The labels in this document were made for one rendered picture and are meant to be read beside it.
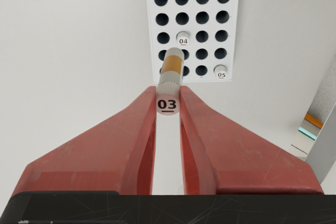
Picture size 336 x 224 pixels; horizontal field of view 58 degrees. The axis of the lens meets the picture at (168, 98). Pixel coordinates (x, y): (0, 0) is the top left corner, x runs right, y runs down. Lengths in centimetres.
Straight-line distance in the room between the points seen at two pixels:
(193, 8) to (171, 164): 25
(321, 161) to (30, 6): 34
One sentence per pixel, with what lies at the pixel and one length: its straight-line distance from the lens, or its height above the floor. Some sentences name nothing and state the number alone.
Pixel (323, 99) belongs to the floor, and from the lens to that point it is 146.
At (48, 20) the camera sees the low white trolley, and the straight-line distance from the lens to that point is 36.
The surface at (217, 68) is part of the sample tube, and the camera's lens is 32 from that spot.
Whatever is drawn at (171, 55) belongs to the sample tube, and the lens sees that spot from 15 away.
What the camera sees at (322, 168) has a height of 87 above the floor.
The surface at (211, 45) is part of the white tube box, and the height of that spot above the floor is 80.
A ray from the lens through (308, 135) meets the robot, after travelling 121.
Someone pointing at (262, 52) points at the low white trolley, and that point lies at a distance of 37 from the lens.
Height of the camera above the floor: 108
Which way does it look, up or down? 55 degrees down
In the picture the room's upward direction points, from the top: 178 degrees counter-clockwise
